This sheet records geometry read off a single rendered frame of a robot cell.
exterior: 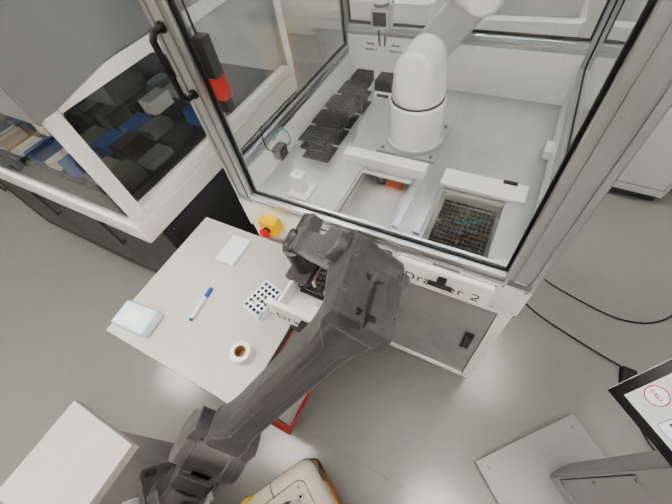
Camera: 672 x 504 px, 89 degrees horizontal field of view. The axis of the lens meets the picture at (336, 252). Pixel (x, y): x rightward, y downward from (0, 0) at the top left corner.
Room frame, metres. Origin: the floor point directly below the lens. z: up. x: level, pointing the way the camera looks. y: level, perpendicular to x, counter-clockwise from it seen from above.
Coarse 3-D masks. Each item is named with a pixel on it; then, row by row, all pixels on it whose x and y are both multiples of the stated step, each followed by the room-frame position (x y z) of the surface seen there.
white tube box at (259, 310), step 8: (264, 288) 0.65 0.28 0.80; (272, 288) 0.64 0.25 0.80; (256, 296) 0.62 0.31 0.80; (264, 296) 0.62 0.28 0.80; (272, 296) 0.61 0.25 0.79; (248, 304) 0.60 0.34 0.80; (256, 304) 0.59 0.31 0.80; (264, 304) 0.59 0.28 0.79; (256, 312) 0.56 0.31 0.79; (264, 312) 0.56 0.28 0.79
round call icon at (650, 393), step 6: (654, 384) 0.08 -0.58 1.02; (660, 384) 0.08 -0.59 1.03; (642, 390) 0.08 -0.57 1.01; (648, 390) 0.07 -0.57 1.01; (654, 390) 0.07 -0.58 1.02; (660, 390) 0.07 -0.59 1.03; (666, 390) 0.07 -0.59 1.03; (642, 396) 0.07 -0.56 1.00; (648, 396) 0.06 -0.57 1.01; (654, 396) 0.06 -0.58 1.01; (660, 396) 0.06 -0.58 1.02; (666, 396) 0.06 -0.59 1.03; (648, 402) 0.06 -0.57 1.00; (654, 402) 0.05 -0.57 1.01; (660, 402) 0.05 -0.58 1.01; (666, 402) 0.05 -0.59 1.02; (654, 408) 0.04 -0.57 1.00; (660, 408) 0.04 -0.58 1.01
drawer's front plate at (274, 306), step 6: (270, 300) 0.52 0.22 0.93; (270, 306) 0.51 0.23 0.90; (276, 306) 0.49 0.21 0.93; (282, 306) 0.49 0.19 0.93; (288, 306) 0.49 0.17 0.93; (282, 312) 0.49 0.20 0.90; (288, 312) 0.47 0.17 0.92; (294, 312) 0.46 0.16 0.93; (300, 312) 0.46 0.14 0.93; (294, 318) 0.46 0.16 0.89; (300, 318) 0.45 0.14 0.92; (306, 318) 0.44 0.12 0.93; (294, 324) 0.47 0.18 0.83
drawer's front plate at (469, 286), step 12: (408, 264) 0.55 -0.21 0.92; (420, 264) 0.53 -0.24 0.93; (420, 276) 0.52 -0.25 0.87; (432, 276) 0.50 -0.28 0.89; (444, 276) 0.48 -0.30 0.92; (456, 276) 0.47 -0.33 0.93; (432, 288) 0.50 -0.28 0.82; (456, 288) 0.46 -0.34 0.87; (468, 288) 0.44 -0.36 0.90; (480, 288) 0.42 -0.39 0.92; (492, 288) 0.41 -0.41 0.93; (468, 300) 0.43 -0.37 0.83; (480, 300) 0.41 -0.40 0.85
